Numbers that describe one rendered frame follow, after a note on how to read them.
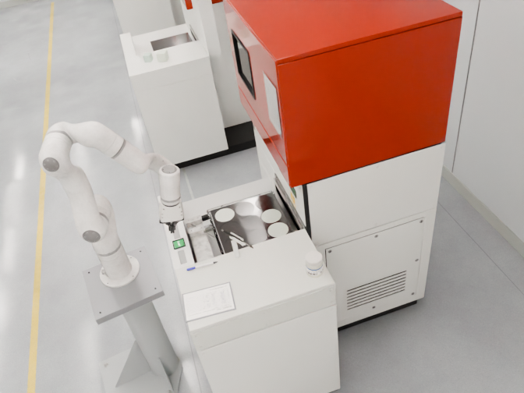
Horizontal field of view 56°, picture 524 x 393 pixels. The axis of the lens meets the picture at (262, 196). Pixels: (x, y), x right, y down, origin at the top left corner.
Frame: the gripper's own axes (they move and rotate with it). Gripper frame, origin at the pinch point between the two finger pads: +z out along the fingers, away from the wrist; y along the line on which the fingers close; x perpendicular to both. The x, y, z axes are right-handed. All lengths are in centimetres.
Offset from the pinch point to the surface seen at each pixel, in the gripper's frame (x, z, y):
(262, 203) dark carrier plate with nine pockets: -22, 12, -50
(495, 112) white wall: -50, -12, -209
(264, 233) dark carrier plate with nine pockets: -0.7, 12.7, -44.4
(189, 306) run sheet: 33.2, 14.8, -1.1
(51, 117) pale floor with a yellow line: -357, 131, 79
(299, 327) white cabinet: 45, 28, -47
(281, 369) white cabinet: 45, 58, -42
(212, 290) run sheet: 28.8, 12.5, -11.9
